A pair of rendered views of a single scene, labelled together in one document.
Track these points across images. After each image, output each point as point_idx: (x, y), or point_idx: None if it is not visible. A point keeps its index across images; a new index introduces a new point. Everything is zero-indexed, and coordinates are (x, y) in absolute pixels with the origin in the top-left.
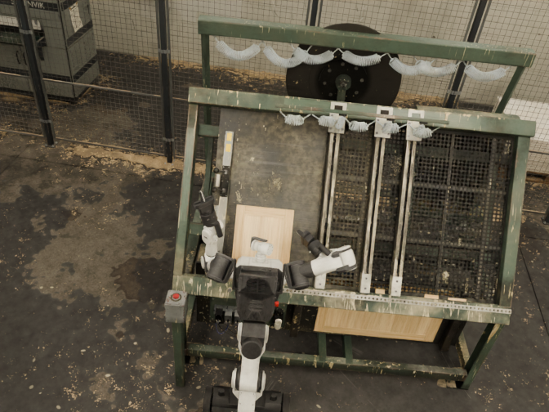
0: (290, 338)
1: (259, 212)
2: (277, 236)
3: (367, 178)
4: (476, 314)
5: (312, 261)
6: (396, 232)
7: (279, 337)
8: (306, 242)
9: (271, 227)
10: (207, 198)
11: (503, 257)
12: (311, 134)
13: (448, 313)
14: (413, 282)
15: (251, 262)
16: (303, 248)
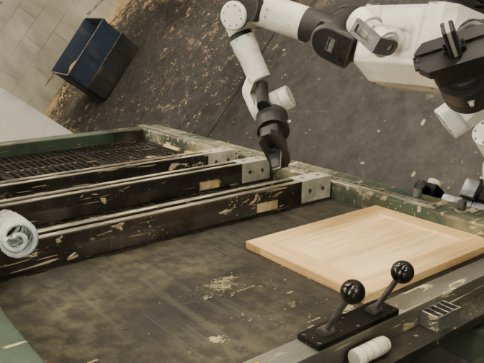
0: (434, 350)
1: (323, 266)
2: (325, 237)
3: (73, 221)
4: (171, 131)
5: (298, 17)
6: (140, 171)
7: (452, 361)
8: (279, 130)
9: (322, 246)
10: (438, 59)
11: (79, 140)
12: (31, 294)
13: (196, 137)
14: None
15: (417, 22)
16: (294, 220)
